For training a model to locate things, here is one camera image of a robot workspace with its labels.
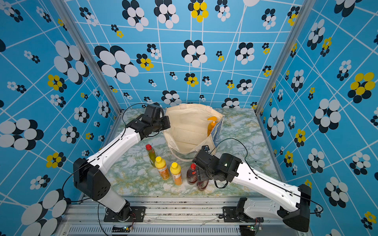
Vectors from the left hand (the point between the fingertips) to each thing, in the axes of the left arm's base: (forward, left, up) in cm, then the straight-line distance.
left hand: (172, 120), depth 83 cm
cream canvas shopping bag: (+6, -11, -13) cm, 18 cm away
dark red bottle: (-27, -11, -14) cm, 33 cm away
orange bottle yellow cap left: (-25, +4, -4) cm, 25 cm away
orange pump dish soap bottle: (-1, -23, -3) cm, 23 cm away
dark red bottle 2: (-30, -17, -19) cm, 39 cm away
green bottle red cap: (-14, +12, -14) cm, 23 cm away
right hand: (-27, -18, -7) cm, 33 cm away
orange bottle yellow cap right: (-28, -4, -4) cm, 28 cm away
